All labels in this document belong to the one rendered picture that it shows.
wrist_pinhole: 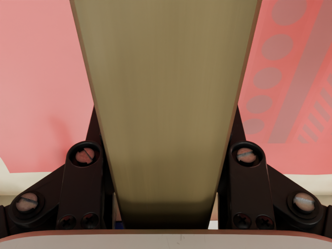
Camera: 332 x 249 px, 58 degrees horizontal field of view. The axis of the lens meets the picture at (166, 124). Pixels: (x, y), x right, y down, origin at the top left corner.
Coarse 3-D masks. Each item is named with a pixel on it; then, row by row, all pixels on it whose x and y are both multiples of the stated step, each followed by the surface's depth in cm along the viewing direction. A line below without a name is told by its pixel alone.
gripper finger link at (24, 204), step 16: (96, 128) 11; (48, 176) 10; (32, 192) 9; (48, 192) 9; (112, 192) 11; (16, 208) 9; (32, 208) 9; (48, 208) 9; (16, 224) 9; (32, 224) 9
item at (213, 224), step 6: (0, 198) 38; (6, 198) 38; (12, 198) 38; (114, 198) 38; (216, 198) 38; (318, 198) 38; (324, 198) 38; (330, 198) 38; (0, 204) 37; (6, 204) 37; (216, 204) 37; (324, 204) 38; (330, 204) 38; (216, 210) 37; (120, 216) 36; (216, 216) 36; (210, 222) 36; (216, 222) 36; (210, 228) 38; (216, 228) 38
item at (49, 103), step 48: (0, 0) 20; (48, 0) 20; (0, 48) 22; (48, 48) 22; (0, 96) 26; (48, 96) 26; (240, 96) 26; (0, 144) 31; (48, 144) 31; (288, 144) 31
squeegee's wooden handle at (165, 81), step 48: (96, 0) 4; (144, 0) 4; (192, 0) 4; (240, 0) 4; (96, 48) 5; (144, 48) 5; (192, 48) 5; (240, 48) 5; (96, 96) 6; (144, 96) 5; (192, 96) 5; (144, 144) 6; (192, 144) 6; (144, 192) 8; (192, 192) 8
